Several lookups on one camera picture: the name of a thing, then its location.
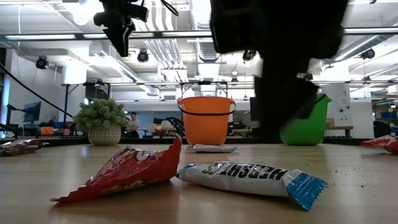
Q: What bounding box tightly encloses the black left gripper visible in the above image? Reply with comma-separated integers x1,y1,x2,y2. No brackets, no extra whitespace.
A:
93,0,136,58

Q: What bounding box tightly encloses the red Skittles candy bag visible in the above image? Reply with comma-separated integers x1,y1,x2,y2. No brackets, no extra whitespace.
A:
49,133,183,206
359,134,398,156

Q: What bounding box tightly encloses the small black monitor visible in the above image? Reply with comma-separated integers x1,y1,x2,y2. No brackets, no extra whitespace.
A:
23,101,42,123

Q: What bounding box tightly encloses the black computer monitor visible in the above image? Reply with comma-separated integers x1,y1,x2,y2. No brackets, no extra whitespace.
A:
249,96,261,122

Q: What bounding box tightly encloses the brown chocolate candy bar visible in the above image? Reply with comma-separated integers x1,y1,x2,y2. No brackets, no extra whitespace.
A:
0,139,50,157

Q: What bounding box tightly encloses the silver ventilation duct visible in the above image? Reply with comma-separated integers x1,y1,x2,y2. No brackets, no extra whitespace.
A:
189,0,233,94

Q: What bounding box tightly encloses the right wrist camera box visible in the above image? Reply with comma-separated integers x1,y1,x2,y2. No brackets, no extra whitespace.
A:
210,0,265,54

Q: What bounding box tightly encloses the orange plastic bucket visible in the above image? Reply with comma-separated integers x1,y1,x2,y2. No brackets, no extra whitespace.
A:
177,96,236,146

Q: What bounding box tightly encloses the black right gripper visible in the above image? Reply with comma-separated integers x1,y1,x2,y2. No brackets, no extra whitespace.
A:
254,0,349,144

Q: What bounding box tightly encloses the white blue Hershey's bar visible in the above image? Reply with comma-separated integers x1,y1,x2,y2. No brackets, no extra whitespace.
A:
192,144,238,154
176,161,329,213

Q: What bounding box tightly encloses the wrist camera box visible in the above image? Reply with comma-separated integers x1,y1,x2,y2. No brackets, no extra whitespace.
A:
126,2,149,22
210,0,265,54

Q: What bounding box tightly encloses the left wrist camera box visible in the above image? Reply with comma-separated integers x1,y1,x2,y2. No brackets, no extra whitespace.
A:
126,2,149,22

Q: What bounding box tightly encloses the artificial green potted plant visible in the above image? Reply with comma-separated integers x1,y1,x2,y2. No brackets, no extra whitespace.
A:
73,98,131,147

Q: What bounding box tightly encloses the green plastic bucket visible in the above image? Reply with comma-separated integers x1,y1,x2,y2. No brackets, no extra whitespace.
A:
279,93,333,147

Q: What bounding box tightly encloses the wooden desk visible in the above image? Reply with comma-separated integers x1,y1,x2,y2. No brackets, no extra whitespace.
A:
325,118,354,138

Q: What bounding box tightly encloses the person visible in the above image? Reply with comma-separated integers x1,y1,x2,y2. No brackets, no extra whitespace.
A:
126,111,141,139

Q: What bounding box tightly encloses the black office chair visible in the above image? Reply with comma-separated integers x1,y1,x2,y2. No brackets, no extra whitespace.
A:
372,120,393,138

